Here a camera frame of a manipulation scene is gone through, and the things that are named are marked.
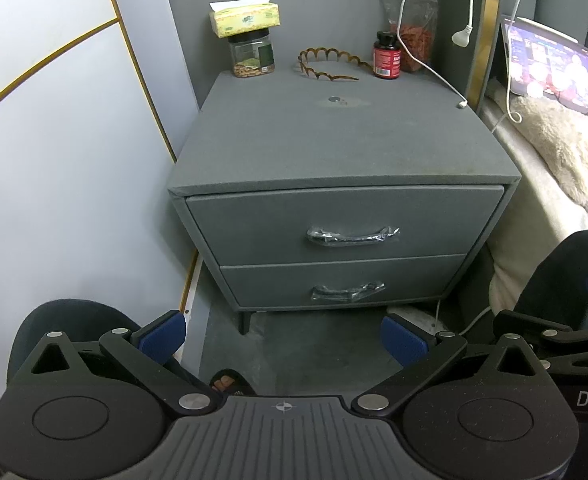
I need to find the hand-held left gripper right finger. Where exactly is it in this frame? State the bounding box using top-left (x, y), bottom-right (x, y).
top-left (351, 312), bottom-right (570, 418)

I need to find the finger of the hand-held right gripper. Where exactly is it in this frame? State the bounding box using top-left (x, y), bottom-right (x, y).
top-left (494, 310), bottom-right (588, 376)

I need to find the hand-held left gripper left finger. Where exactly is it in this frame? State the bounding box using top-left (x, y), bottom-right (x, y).
top-left (8, 310), bottom-right (225, 418)

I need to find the grey nightstand drawer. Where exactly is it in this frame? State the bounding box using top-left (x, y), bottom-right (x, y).
top-left (186, 185), bottom-right (506, 267)
top-left (220, 254), bottom-right (470, 311)

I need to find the person's right leg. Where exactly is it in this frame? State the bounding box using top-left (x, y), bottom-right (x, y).
top-left (513, 230), bottom-right (588, 333)

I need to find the person's foot in sandal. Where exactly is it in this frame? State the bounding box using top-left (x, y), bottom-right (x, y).
top-left (208, 369), bottom-right (255, 397)

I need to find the cream fluffy blanket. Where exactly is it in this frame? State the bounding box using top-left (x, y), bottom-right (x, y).
top-left (513, 94), bottom-right (588, 211)

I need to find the grey fabric nightstand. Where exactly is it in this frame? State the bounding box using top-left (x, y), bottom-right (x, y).
top-left (168, 70), bottom-right (522, 336)

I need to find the tablet with lit screen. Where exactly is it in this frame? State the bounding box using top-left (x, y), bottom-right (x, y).
top-left (498, 13), bottom-right (588, 122)

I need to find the brown wavy hair band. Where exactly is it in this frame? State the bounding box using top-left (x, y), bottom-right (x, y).
top-left (296, 47), bottom-right (373, 82)

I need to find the red supplement bottle black cap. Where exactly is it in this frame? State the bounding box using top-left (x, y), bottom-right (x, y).
top-left (372, 30), bottom-right (403, 80)

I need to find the clear jar with black lid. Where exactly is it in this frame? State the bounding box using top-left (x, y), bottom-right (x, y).
top-left (228, 29), bottom-right (277, 79)

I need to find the clear bag of red berries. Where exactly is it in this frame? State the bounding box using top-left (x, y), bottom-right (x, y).
top-left (379, 0), bottom-right (441, 74)

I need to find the yellow tissue box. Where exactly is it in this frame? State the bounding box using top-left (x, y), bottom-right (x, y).
top-left (208, 0), bottom-right (281, 39)

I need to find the plastic-wrapped drawer handle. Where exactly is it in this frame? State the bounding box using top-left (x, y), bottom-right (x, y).
top-left (310, 281), bottom-right (386, 304)
top-left (306, 224), bottom-right (402, 249)

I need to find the white tablet cable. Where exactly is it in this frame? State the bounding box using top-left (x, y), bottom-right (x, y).
top-left (491, 0), bottom-right (531, 135)

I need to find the white cable with round plug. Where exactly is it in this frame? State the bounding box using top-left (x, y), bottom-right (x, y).
top-left (450, 0), bottom-right (481, 47)

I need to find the white charging cable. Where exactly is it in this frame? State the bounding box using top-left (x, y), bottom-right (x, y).
top-left (395, 0), bottom-right (470, 109)

